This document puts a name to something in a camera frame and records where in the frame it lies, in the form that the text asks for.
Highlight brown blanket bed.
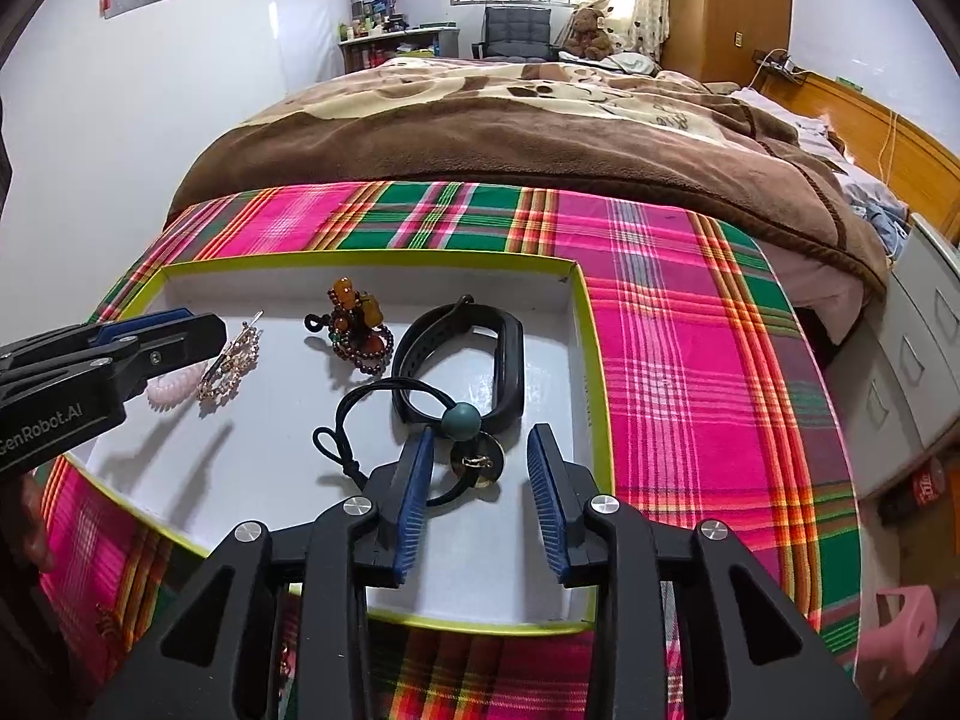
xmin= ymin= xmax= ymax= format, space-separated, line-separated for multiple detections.
xmin=165 ymin=60 xmax=893 ymax=316

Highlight black hair tie with ball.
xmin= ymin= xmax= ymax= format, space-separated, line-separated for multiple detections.
xmin=313 ymin=379 xmax=505 ymax=507

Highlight blue clothes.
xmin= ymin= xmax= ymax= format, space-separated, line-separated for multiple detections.
xmin=847 ymin=165 xmax=912 ymax=256

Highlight cluttered side desk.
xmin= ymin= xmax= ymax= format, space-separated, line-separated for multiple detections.
xmin=337 ymin=11 xmax=460 ymax=76

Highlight pale pink spiral hair tie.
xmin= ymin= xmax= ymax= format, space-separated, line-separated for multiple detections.
xmin=145 ymin=360 xmax=211 ymax=415

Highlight wooden headboard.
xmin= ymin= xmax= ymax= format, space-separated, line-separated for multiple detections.
xmin=750 ymin=67 xmax=960 ymax=241

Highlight amber bead bracelet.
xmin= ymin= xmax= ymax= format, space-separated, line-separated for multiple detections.
xmin=304 ymin=277 xmax=396 ymax=377

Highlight gold rhinestone hair clip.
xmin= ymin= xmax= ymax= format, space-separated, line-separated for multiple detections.
xmin=196 ymin=310 xmax=265 ymax=407

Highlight red can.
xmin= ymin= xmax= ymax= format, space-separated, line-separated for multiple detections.
xmin=911 ymin=461 xmax=947 ymax=507

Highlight brown teddy bear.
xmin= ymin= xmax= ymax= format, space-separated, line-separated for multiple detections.
xmin=561 ymin=6 xmax=620 ymax=61

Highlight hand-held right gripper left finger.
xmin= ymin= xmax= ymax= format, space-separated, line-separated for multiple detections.
xmin=86 ymin=426 xmax=437 ymax=720

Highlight black watch band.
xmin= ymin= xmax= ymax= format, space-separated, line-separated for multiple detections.
xmin=391 ymin=294 xmax=526 ymax=428

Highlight white pillow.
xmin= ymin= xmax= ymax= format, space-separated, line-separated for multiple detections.
xmin=600 ymin=51 xmax=661 ymax=76

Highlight grey nightstand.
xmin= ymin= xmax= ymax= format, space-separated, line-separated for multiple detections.
xmin=825 ymin=214 xmax=960 ymax=500

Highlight white bedding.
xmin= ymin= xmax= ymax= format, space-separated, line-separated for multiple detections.
xmin=731 ymin=86 xmax=856 ymax=166

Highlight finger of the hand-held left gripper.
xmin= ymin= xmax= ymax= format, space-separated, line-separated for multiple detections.
xmin=0 ymin=307 xmax=192 ymax=374
xmin=0 ymin=313 xmax=227 ymax=400

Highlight wooden wardrobe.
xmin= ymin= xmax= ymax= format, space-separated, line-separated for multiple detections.
xmin=660 ymin=0 xmax=794 ymax=83

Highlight yellow-green shallow cardboard box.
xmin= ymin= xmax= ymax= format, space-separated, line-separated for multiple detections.
xmin=71 ymin=249 xmax=617 ymax=635

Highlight patterned curtain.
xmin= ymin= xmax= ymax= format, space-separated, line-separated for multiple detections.
xmin=606 ymin=0 xmax=670 ymax=65

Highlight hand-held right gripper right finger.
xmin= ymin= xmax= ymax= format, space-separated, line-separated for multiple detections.
xmin=525 ymin=424 xmax=875 ymax=720

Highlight dark armchair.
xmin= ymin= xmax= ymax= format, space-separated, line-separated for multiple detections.
xmin=476 ymin=6 xmax=560 ymax=62

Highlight pink green plaid cloth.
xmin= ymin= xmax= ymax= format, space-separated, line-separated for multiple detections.
xmin=34 ymin=180 xmax=856 ymax=720

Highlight pink plastic stool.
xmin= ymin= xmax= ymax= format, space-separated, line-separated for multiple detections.
xmin=855 ymin=583 xmax=942 ymax=683

